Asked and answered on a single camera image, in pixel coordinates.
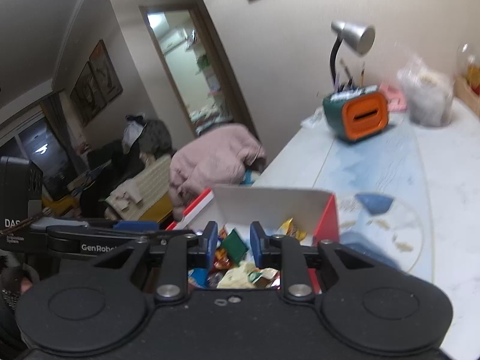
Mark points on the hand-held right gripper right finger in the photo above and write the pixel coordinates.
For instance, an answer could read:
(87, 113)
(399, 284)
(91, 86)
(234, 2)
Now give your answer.
(257, 247)

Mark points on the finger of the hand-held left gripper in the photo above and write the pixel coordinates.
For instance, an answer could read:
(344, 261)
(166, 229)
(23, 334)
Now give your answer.
(97, 233)
(135, 226)

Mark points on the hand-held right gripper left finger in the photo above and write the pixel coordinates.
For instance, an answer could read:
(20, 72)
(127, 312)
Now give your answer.
(210, 247)

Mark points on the red yellow snack packet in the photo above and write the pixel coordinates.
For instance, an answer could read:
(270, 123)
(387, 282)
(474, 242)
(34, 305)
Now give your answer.
(222, 258)

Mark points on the orange green snack packet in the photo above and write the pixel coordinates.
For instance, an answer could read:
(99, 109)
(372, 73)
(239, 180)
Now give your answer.
(257, 276)

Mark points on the blue cookie packet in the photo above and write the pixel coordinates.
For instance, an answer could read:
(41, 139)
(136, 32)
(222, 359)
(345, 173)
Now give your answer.
(197, 277)

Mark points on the purple candy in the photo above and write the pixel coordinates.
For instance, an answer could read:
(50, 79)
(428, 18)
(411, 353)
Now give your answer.
(213, 280)

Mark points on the pale yellow snack packet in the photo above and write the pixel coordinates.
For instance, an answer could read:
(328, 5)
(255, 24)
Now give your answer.
(238, 275)

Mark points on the golden yellow snack packet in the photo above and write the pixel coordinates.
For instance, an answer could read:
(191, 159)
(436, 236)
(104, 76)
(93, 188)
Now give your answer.
(292, 229)

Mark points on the red and white cardboard box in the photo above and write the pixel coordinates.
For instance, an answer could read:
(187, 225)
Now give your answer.
(270, 202)

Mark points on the person's left hand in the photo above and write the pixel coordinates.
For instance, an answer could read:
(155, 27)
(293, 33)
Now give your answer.
(24, 286)

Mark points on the white lattice cushion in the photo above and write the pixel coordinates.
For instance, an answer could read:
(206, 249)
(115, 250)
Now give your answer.
(150, 176)

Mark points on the dark window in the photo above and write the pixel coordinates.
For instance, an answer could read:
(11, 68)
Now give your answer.
(45, 150)

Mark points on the dark clothes heap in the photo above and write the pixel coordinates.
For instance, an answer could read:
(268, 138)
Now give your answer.
(123, 161)

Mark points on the blue white slippers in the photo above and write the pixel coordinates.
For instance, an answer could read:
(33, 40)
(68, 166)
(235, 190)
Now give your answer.
(249, 177)

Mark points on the pink puffer jacket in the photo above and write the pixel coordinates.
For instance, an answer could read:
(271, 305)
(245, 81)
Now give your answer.
(213, 157)

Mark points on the orange green tissue box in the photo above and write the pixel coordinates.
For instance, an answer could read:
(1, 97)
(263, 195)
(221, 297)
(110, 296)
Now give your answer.
(365, 114)

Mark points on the white room shelf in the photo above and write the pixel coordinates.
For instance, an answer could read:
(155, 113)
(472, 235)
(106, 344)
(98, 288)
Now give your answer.
(204, 63)

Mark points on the purple pen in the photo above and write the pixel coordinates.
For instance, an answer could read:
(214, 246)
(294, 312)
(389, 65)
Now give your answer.
(339, 81)

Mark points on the white air conditioner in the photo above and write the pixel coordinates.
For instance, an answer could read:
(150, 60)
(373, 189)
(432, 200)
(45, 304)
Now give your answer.
(172, 39)

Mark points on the pink booklet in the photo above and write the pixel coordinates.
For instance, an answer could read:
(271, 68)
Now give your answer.
(393, 97)

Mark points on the wooden pencil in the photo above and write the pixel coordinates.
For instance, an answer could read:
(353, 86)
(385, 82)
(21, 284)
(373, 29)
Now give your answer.
(362, 72)

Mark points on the clear plastic bag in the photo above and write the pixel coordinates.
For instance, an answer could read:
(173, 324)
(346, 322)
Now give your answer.
(427, 97)

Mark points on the silver desk lamp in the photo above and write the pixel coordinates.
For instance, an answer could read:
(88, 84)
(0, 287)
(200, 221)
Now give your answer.
(356, 33)

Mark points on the white cabinet with wooden top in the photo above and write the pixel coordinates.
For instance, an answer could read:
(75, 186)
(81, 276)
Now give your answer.
(468, 93)

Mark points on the glass dome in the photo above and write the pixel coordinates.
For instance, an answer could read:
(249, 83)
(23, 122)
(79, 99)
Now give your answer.
(470, 63)

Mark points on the dark wall picture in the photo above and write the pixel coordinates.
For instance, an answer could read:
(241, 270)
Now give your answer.
(95, 82)

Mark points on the brown door frame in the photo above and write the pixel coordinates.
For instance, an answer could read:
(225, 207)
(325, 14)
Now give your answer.
(227, 67)

